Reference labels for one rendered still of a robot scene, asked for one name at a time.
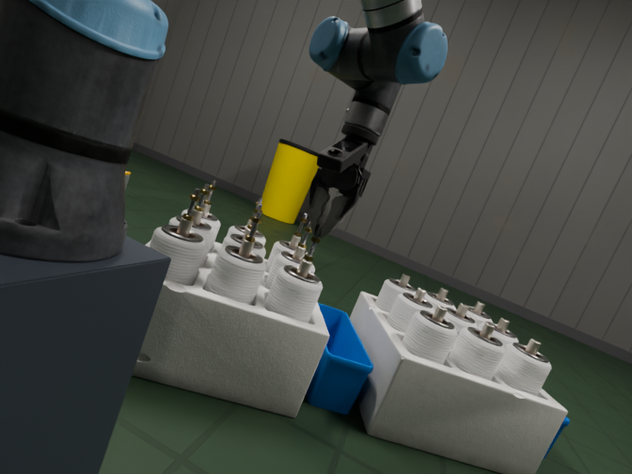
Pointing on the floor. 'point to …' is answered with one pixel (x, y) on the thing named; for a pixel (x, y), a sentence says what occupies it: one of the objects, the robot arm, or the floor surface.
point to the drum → (289, 181)
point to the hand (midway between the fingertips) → (318, 229)
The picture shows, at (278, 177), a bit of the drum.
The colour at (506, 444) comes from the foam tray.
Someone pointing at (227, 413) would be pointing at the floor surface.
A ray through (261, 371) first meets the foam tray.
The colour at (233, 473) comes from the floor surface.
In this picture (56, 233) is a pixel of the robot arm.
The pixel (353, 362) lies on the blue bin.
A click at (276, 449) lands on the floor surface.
